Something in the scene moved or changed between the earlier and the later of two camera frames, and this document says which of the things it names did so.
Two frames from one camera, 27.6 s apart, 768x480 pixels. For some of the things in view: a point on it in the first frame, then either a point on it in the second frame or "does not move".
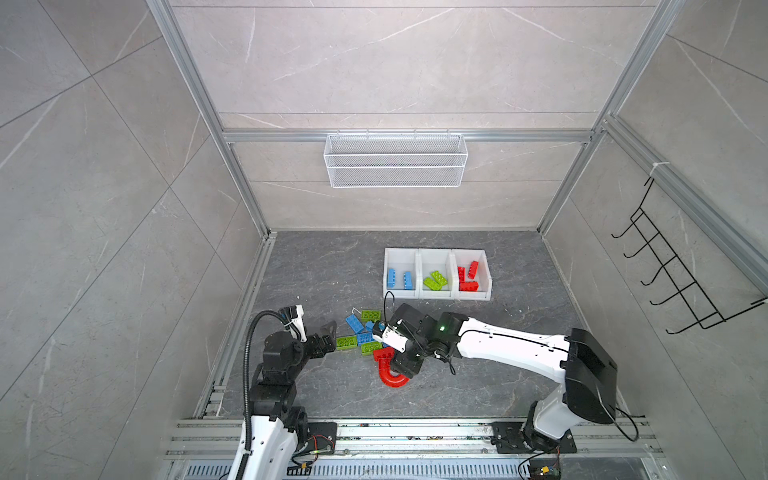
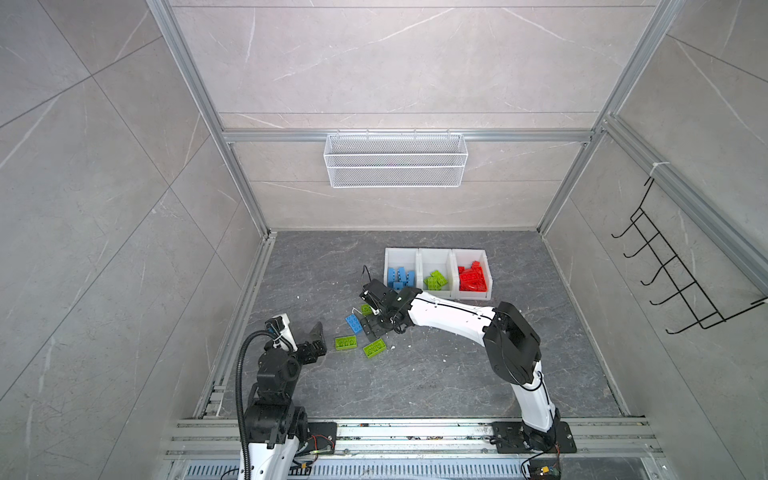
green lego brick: (432, 284) does not move
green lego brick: (347, 342) does not move
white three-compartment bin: (436, 273) does not move
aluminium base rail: (416, 449) does not move
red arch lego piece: (388, 378) → (474, 278)
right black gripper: (403, 366) → (370, 327)
